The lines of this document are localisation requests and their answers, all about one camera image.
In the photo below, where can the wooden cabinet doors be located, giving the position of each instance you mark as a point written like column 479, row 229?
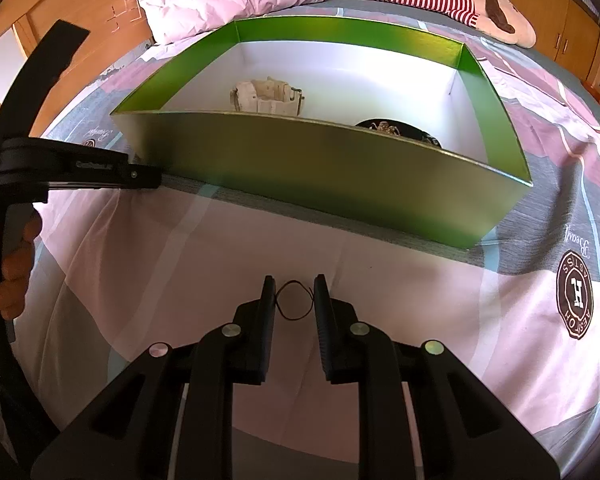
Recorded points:
column 555, row 5

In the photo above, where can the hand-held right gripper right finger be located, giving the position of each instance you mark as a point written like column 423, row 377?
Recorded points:
column 321, row 320

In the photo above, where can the green cardboard box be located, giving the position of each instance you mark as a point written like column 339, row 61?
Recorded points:
column 330, row 180

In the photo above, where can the printed bed sheet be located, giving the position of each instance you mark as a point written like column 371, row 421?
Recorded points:
column 180, row 270

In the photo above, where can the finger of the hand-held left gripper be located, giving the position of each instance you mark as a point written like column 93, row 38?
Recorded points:
column 105, row 172

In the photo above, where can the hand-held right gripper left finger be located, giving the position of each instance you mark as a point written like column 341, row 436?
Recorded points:
column 269, row 320

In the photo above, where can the person's left hand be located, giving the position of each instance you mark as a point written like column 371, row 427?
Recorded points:
column 17, row 270

